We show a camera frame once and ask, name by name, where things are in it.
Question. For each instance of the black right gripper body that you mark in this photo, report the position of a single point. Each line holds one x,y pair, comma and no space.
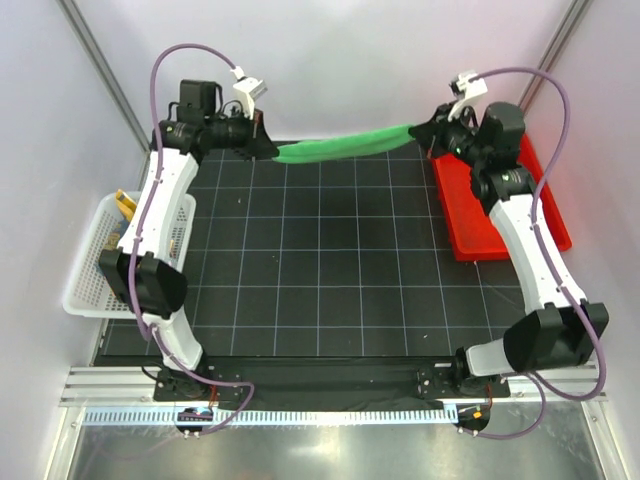
458,137

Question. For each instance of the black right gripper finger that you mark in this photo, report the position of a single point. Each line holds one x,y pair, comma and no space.
429,129
428,143

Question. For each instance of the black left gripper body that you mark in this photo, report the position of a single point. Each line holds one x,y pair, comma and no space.
236,132

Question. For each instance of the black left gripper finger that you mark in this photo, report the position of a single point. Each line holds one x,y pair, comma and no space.
248,153
262,145

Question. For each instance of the green microfiber towel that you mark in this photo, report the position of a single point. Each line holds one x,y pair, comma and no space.
356,145

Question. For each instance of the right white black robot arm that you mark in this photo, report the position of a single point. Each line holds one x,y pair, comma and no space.
561,328

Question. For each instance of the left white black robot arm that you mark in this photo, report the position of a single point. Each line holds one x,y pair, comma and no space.
139,269

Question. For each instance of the red plastic bin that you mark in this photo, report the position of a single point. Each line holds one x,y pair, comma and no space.
471,234

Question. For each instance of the yellow patterned towel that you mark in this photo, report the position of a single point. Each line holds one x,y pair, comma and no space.
126,206

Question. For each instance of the white perforated plastic basket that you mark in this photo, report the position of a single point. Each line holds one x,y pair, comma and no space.
87,293

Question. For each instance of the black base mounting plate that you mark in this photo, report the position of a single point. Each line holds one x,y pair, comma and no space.
348,384

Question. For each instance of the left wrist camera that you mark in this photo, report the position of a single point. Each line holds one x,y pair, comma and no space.
247,90

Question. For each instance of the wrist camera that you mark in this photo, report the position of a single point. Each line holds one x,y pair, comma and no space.
468,88
247,90

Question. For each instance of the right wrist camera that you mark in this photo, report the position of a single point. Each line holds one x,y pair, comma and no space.
468,88

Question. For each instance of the aluminium frame rail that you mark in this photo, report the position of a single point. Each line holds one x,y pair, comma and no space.
120,395

